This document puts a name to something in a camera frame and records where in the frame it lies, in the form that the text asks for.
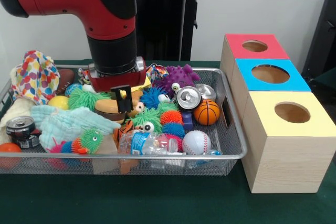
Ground yellow cheese wedge toy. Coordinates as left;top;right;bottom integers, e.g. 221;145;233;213
130;76;153;94

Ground crushed red soda can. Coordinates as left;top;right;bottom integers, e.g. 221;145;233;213
176;86;202;111

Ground colourful dotted cloth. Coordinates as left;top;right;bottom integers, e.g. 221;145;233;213
10;50;61;105

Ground white dimpled ball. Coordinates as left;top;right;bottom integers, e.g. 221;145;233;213
182;130;212;156

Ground mint green cloth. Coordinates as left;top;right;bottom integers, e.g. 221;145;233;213
30;104;121;153

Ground crushed clear plastic bottle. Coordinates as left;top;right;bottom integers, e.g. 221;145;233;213
117;131;184;156

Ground toy hamburger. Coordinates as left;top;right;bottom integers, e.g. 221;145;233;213
94;99;127;124

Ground wooden box with three holes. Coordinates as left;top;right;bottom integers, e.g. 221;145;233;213
219;34;336;194

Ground shallow clear mesh bin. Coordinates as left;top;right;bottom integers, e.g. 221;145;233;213
0;64;248;175

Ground brown monkey plush toy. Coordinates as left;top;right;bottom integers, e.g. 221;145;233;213
132;95;146;118

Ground black monitor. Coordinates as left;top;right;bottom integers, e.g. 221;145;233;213
301;0;336;78

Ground dark green tablecloth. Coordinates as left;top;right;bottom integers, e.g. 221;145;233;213
0;59;336;224
311;67;336;96

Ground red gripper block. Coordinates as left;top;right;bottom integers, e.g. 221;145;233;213
88;67;147;113

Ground black soda can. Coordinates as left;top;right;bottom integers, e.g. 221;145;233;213
5;115;41;149

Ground small toy basketball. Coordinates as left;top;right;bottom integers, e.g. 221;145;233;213
194;99;221;126

